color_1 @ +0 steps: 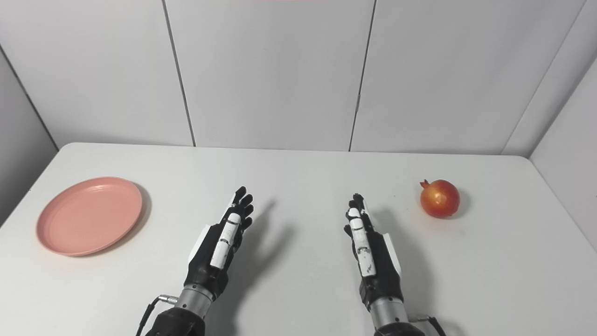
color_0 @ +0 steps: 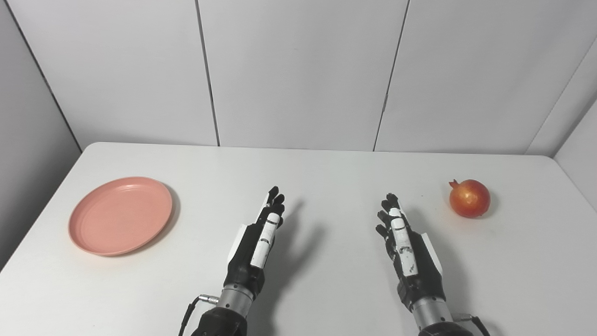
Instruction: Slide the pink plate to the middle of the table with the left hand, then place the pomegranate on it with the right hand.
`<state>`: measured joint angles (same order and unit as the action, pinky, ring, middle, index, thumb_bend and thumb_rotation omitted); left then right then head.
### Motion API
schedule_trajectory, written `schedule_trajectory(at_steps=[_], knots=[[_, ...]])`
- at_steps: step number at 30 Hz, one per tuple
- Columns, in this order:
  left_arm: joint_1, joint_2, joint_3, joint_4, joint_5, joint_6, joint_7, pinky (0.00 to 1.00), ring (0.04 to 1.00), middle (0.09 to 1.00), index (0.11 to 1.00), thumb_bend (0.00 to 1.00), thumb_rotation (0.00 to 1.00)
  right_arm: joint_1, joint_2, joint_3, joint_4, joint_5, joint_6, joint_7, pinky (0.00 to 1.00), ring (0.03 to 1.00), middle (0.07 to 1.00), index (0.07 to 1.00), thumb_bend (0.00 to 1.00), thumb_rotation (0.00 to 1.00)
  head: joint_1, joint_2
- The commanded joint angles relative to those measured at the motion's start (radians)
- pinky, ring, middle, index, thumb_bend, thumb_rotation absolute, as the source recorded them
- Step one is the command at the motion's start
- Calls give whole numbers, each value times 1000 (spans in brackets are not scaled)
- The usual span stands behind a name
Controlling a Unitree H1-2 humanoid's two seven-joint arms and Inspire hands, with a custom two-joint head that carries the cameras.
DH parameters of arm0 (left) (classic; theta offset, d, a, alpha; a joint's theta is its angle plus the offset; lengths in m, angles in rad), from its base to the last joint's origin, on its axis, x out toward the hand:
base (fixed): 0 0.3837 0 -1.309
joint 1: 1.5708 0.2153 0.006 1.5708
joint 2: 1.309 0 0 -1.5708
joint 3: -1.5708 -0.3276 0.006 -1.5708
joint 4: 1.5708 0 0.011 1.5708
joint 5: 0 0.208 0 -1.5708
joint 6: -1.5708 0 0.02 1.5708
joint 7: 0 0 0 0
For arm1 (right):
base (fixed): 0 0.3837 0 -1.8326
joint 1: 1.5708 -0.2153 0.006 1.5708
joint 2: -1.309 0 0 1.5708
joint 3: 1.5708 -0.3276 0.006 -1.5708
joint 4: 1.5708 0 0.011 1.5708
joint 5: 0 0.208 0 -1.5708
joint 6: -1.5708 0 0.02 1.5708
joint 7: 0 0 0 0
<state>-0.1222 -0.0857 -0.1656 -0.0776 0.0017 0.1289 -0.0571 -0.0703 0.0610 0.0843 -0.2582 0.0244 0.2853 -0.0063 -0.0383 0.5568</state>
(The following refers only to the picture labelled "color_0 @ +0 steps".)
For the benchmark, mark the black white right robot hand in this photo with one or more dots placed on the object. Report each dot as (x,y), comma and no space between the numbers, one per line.
(417,270)

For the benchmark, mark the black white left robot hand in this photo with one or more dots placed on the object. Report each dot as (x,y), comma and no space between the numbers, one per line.
(247,261)

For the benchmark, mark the red pomegranate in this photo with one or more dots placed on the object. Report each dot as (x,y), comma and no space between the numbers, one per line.
(470,199)

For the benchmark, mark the pink round plate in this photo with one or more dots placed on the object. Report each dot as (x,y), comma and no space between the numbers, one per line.
(120,217)

